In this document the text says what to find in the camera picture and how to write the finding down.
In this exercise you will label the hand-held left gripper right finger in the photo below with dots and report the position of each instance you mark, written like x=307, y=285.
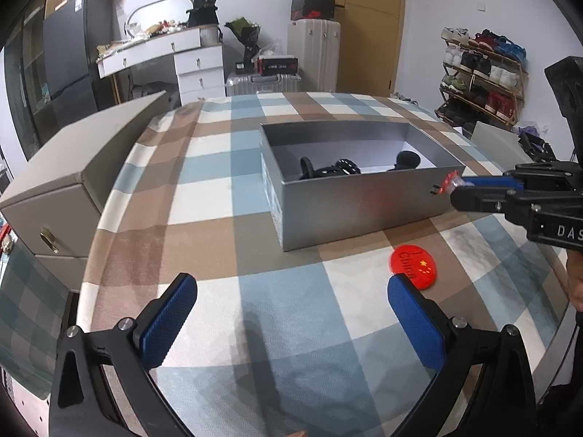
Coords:
x=414, y=323

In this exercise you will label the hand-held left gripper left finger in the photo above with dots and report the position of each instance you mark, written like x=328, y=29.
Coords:
x=168, y=323

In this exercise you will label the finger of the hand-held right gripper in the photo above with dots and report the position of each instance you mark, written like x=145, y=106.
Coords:
x=478, y=200
x=496, y=182

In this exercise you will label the small red clear ornament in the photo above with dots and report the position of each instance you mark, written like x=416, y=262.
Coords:
x=448, y=183

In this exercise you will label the silver cardboard box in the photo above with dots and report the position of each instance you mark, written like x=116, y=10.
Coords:
x=364, y=209

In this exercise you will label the black objects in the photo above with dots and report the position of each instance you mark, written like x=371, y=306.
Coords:
x=346, y=167

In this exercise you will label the person's right forearm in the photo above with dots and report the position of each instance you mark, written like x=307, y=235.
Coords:
x=576, y=282

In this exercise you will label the white board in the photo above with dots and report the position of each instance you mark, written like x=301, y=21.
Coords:
x=494, y=141

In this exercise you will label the purple cloth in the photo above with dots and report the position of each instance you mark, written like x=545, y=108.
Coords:
x=528, y=129

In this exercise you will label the pile of small clutter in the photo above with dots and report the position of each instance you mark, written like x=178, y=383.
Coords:
x=537, y=148

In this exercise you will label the wooden shoe rack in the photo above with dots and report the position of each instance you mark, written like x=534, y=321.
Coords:
x=524, y=70

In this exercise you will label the red round badge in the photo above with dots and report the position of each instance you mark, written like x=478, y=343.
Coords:
x=414, y=266

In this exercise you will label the black rounded hair claw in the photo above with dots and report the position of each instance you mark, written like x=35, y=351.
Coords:
x=406, y=159

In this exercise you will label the row of shoes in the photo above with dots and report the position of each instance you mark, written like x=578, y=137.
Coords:
x=483, y=73

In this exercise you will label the green plaid rug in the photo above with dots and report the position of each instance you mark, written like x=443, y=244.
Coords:
x=32, y=318

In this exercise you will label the plaid bed sheet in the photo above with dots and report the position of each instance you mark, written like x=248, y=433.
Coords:
x=218, y=191

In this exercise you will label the black curved hair clip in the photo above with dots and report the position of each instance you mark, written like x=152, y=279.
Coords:
x=309, y=168

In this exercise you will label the grey bedside cabinet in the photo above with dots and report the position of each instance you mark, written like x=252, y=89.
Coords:
x=68, y=177

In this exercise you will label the wooden door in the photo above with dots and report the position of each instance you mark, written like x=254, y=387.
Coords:
x=369, y=32

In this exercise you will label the white suitcase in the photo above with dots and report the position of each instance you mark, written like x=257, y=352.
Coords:
x=314, y=54

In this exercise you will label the red black shoe box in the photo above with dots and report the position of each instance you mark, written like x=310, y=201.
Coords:
x=278, y=66

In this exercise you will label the silver suitcase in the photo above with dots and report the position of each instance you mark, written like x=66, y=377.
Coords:
x=264, y=85

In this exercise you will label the clear plastic bag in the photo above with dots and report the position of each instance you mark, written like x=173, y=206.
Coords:
x=274, y=49

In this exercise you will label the white dressing table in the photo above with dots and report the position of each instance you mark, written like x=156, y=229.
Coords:
x=196, y=68

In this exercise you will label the dark glass cabinet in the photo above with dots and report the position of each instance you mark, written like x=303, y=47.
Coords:
x=22, y=82

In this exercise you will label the dark wrapped flower bouquet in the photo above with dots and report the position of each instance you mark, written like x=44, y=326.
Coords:
x=243, y=36

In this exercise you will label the white ribbed basket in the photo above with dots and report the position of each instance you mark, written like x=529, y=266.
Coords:
x=211, y=35

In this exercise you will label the dark grey refrigerator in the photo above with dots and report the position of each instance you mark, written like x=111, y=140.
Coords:
x=77, y=45

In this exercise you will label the clutter of cosmetics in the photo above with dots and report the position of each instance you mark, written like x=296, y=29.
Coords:
x=145, y=32

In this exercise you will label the oval mirror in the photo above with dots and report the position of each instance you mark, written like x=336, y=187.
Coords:
x=132, y=16

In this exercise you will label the black handbag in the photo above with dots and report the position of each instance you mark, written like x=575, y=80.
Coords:
x=203, y=7

